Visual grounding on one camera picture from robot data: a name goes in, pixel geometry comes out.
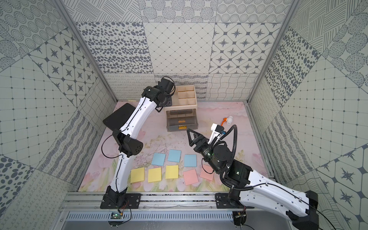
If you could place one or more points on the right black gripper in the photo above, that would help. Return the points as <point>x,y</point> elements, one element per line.
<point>199,148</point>

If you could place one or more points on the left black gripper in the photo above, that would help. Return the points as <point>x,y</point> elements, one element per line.
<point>166,102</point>

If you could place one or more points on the clear grey drawer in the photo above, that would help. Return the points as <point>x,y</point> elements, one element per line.
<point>179,120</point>

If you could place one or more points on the beige desktop drawer organizer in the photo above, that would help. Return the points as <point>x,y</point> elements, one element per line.
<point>184,98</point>

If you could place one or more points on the pink sticky pad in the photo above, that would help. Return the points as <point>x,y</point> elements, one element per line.
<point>207,173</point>
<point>190,177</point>

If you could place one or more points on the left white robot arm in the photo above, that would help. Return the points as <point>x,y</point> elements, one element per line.
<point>153,98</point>

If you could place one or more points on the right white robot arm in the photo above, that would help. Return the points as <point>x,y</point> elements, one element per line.
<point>249,188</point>

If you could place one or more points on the right blue sticky pad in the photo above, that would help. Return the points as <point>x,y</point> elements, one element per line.
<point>190,160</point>

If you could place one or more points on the blue sticky pad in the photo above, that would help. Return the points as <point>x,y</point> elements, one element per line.
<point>190,160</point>
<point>174,156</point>
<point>158,159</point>

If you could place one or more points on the middle blue sticky pad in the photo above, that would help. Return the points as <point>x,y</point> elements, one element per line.
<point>174,156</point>

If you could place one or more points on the right yellow sticky pad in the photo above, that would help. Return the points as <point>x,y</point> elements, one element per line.
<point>172,172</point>

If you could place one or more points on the yellow sticky pad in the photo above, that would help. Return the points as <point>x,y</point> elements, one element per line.
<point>172,172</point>
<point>154,175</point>
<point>137,175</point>

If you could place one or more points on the left blue sticky pad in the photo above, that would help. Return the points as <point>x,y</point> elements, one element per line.
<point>158,159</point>

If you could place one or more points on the middle yellow sticky pad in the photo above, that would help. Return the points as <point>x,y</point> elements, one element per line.
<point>154,175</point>

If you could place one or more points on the left yellow sticky pad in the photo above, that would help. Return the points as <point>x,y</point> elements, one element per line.
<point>137,175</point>

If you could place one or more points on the white bottle orange cap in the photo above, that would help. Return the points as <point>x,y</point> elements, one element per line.
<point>227,120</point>

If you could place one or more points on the black plastic tool case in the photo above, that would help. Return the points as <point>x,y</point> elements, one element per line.
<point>118,118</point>

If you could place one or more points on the black round connector box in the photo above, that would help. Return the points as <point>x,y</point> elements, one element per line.
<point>239,218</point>

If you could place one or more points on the green circuit board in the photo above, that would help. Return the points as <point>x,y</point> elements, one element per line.
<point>116,216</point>

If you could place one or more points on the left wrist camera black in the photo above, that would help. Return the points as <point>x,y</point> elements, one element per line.
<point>167,84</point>

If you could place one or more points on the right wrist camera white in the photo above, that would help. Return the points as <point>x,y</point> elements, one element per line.
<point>217,133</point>

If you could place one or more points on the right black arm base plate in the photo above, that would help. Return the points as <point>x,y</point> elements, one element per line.
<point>224,202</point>

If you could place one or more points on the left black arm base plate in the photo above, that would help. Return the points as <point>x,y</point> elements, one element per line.
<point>119,201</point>

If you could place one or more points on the aluminium mounting rail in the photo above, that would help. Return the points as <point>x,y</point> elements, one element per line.
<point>91,201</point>

